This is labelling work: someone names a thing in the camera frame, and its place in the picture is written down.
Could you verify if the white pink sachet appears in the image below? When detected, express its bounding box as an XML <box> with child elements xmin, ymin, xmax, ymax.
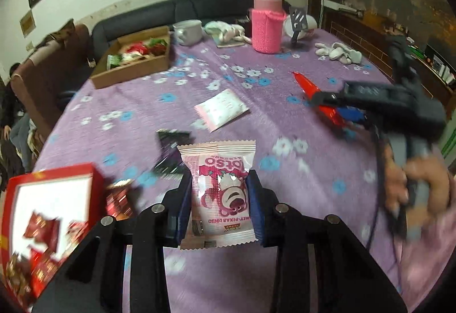
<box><xmin>194</xmin><ymin>89</ymin><xmax>249</xmax><ymax>132</ymax></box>

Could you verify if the long red snack packet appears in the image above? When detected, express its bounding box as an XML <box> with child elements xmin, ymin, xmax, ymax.
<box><xmin>292</xmin><ymin>71</ymin><xmax>346</xmax><ymax>128</ymax></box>

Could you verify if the pink lotso snack packet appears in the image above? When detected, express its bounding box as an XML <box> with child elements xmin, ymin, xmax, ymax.
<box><xmin>178</xmin><ymin>140</ymin><xmax>257</xmax><ymax>250</ymax></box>

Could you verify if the dark red coffee candy packet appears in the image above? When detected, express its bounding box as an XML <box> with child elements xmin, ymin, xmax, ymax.
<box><xmin>105</xmin><ymin>179</ymin><xmax>134</xmax><ymax>220</ymax></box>

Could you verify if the right hand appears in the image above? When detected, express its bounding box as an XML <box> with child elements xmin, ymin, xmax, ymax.
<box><xmin>383</xmin><ymin>145</ymin><xmax>451</xmax><ymax>229</ymax></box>

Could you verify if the black leather sofa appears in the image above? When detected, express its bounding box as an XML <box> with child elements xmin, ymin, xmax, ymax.
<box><xmin>56</xmin><ymin>0</ymin><xmax>261</xmax><ymax>93</ymax></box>

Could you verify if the purple floral tablecloth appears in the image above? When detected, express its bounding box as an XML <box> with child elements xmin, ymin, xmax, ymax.
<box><xmin>33</xmin><ymin>27</ymin><xmax>456</xmax><ymax>313</ymax></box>

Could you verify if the brown armchair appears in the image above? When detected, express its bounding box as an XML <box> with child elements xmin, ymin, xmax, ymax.
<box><xmin>11</xmin><ymin>24</ymin><xmax>92</xmax><ymax>139</ymax></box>

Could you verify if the brown cardboard box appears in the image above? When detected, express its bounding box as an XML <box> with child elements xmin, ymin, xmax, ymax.
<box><xmin>90</xmin><ymin>26</ymin><xmax>171</xmax><ymax>89</ymax></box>

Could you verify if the red tray box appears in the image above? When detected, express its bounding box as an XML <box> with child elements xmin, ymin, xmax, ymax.
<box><xmin>0</xmin><ymin>162</ymin><xmax>107</xmax><ymax>313</ymax></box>

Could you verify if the white mug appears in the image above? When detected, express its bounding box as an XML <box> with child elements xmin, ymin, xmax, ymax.
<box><xmin>172</xmin><ymin>20</ymin><xmax>203</xmax><ymax>47</ymax></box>

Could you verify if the black purple snack packet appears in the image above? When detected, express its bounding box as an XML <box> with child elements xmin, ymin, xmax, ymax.
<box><xmin>153</xmin><ymin>129</ymin><xmax>193</xmax><ymax>176</ymax></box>

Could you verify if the pink sleeved thermos bottle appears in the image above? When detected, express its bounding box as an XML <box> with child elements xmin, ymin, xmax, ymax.
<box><xmin>250</xmin><ymin>0</ymin><xmax>287</xmax><ymax>54</ymax></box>

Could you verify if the small wall plaque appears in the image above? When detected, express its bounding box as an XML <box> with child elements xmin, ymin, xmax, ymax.
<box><xmin>19</xmin><ymin>10</ymin><xmax>36</xmax><ymax>38</ymax></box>

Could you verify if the white plush toy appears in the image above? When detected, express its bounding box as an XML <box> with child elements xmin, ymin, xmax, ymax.
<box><xmin>315</xmin><ymin>42</ymin><xmax>363</xmax><ymax>65</ymax></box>

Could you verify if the seated person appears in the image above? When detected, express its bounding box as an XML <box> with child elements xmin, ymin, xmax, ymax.
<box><xmin>1</xmin><ymin>63</ymin><xmax>32</xmax><ymax>173</ymax></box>

